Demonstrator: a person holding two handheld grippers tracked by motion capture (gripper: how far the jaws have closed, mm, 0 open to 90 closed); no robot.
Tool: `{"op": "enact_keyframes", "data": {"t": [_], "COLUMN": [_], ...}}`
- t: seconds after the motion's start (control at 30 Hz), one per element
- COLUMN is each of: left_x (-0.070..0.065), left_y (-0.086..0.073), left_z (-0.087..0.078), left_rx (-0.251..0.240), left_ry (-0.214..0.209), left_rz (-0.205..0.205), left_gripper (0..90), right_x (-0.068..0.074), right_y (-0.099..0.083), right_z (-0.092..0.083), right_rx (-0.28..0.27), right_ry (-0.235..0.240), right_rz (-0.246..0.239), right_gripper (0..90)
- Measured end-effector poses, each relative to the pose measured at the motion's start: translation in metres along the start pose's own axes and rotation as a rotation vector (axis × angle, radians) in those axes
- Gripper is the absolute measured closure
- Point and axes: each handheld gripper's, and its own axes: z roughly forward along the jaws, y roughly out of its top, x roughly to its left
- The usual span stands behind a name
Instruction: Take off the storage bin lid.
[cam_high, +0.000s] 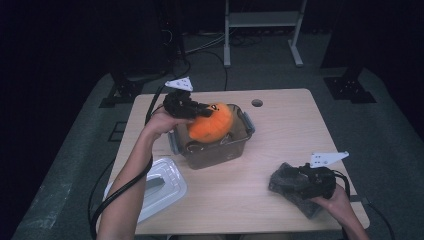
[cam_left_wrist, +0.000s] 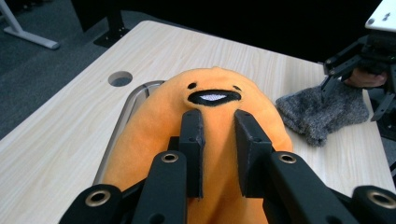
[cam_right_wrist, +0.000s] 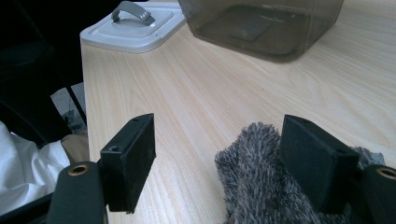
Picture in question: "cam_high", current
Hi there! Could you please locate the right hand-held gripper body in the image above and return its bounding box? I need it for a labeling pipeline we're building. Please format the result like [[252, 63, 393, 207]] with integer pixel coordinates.
[[299, 151, 350, 200]]

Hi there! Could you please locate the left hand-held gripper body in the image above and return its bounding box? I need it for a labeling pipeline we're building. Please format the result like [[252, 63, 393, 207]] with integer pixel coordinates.
[[162, 76, 201, 119]]

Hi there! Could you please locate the grey fuzzy cloth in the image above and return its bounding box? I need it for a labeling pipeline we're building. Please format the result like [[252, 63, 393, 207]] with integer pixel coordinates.
[[268, 162, 323, 219]]

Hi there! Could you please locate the orange plush toy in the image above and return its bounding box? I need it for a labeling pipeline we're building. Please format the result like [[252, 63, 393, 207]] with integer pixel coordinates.
[[188, 102, 233, 144]]

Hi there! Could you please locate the clear grey storage box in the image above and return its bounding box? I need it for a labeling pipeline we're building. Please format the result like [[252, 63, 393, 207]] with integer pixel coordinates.
[[167, 103, 256, 170]]

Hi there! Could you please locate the white box lid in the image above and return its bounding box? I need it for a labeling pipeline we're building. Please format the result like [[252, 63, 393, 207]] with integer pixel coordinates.
[[103, 157, 188, 224]]

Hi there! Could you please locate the person's left hand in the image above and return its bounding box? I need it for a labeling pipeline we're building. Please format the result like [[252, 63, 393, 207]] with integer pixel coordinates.
[[144, 106, 194, 139]]

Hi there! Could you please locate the person's right hand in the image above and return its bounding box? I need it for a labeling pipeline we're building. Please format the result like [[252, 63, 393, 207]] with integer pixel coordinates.
[[311, 184, 351, 223]]

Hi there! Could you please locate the black tape strip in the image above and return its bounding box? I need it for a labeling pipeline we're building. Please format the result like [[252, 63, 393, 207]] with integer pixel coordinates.
[[344, 194, 369, 204]]

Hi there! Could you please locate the black stand with flat base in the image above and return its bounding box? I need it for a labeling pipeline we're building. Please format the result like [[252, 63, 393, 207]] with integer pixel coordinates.
[[321, 0, 378, 104], [98, 66, 168, 108]]

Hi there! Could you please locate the white metal stand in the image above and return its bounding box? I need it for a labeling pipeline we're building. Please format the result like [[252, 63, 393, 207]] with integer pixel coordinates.
[[223, 0, 308, 68]]

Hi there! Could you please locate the right hand-held gripper cable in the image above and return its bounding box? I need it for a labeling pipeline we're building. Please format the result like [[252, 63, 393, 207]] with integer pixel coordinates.
[[333, 169, 351, 201]]

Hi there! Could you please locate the hand-held gripper cable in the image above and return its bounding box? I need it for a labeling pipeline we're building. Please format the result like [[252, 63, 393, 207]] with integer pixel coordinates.
[[333, 169, 351, 201], [89, 84, 168, 240]]

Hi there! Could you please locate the black floor cable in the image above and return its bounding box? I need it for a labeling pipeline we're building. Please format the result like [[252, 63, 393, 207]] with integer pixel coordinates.
[[156, 49, 193, 94], [196, 49, 229, 92]]

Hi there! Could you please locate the white floor cable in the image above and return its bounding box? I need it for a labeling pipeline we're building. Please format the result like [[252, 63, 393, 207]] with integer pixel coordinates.
[[184, 33, 228, 55]]

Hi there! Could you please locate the thin black cable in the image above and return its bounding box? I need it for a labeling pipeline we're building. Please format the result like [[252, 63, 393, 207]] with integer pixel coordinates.
[[364, 199, 396, 240], [87, 159, 116, 240]]

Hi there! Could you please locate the left hand-held gripper cable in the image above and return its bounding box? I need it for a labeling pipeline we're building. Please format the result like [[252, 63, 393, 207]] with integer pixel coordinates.
[[89, 84, 168, 240]]

